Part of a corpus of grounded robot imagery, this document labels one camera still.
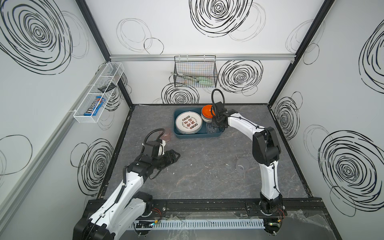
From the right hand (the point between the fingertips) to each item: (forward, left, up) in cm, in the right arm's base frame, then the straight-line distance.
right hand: (213, 123), depth 99 cm
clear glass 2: (-26, -16, -7) cm, 31 cm away
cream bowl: (+4, +5, -1) cm, 6 cm away
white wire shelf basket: (+20, +65, +26) cm, 73 cm away
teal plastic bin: (+12, +26, -2) cm, 29 cm away
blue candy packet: (-11, +61, +27) cm, 67 cm away
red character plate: (+4, +17, -4) cm, 18 cm away
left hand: (-26, +21, +4) cm, 34 cm away
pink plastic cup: (-8, +31, -4) cm, 33 cm away
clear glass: (0, +2, -7) cm, 7 cm away
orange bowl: (+10, +5, 0) cm, 11 cm away
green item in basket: (+11, +6, +26) cm, 29 cm away
